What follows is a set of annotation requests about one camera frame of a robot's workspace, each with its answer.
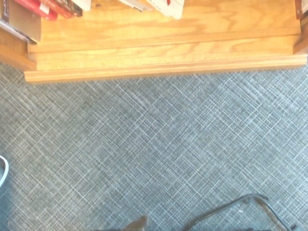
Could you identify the wooden bookshelf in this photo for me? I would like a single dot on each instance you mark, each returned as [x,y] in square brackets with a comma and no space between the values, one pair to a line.
[154,41]

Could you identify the white book red mark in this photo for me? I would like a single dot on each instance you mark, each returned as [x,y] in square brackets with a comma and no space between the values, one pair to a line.
[172,8]

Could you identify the thin grey white book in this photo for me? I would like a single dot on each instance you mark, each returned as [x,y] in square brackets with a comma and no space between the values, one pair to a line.
[138,4]

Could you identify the black tripod stand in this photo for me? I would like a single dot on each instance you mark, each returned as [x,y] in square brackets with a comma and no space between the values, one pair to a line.
[255,197]

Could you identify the white cover book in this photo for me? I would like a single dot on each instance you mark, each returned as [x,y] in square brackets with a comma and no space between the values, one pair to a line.
[84,3]

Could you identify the orange red spine book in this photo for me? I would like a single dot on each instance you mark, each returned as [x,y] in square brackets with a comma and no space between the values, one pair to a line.
[56,7]

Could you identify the white rounded object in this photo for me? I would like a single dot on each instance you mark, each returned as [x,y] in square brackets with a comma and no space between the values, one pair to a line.
[5,172]

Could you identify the large book gold page edges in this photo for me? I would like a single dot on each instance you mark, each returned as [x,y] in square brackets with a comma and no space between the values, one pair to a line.
[21,24]

